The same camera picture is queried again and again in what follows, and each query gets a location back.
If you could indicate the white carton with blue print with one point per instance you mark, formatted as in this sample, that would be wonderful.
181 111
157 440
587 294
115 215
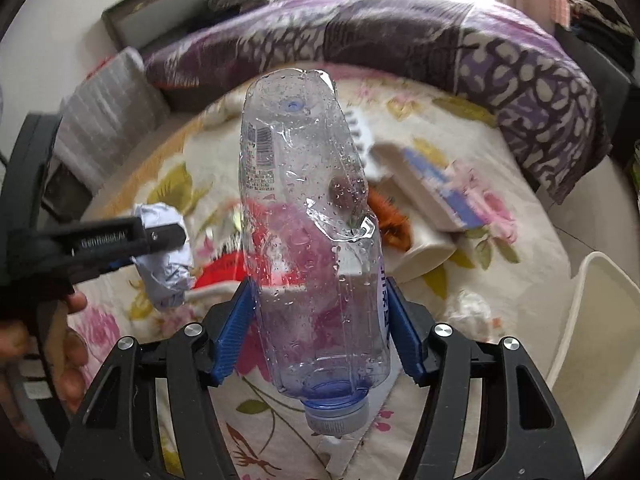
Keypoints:
425 195

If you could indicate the white notched foam strip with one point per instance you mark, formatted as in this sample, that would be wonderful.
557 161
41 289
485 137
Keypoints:
371 156

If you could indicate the cream paper cup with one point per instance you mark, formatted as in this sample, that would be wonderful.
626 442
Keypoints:
425 257

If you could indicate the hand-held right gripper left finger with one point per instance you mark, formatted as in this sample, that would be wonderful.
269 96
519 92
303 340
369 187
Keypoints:
235 332

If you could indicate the bed headboard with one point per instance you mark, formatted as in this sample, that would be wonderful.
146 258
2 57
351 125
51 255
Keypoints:
140 20

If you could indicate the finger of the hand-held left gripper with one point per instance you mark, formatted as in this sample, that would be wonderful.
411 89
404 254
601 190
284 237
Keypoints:
107 267
125 240

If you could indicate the silver foil ball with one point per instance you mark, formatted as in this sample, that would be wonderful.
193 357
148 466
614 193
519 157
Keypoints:
165 280

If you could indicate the grey checked pillow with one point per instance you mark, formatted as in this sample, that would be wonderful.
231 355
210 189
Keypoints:
110 110

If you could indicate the dark clothes pile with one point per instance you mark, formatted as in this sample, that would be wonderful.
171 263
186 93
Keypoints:
600 25

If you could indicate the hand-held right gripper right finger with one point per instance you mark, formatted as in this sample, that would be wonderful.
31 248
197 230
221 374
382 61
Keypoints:
406 337

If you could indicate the clear crushed plastic bottle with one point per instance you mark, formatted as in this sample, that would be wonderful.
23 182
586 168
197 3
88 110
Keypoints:
300 185

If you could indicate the crumpled clear plastic wrapper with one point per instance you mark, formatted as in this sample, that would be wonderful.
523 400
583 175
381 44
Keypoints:
470 310

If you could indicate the floral bed sheet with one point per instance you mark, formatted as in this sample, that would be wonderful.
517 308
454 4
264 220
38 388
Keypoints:
165 185

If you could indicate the orange snack wrapper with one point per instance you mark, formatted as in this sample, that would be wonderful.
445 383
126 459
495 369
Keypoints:
395 225

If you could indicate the person's left hand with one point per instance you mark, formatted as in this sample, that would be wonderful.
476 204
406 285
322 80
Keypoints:
70 365

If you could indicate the purple patterned blanket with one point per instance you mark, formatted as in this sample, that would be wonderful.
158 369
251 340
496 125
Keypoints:
400 35

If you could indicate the red snack packet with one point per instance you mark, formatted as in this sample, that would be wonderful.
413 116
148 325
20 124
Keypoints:
220 272

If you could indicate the white plastic bin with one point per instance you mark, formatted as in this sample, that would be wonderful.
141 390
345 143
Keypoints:
600 360

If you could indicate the dark cabinet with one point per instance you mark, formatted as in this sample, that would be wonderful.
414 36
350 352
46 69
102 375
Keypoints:
610 95

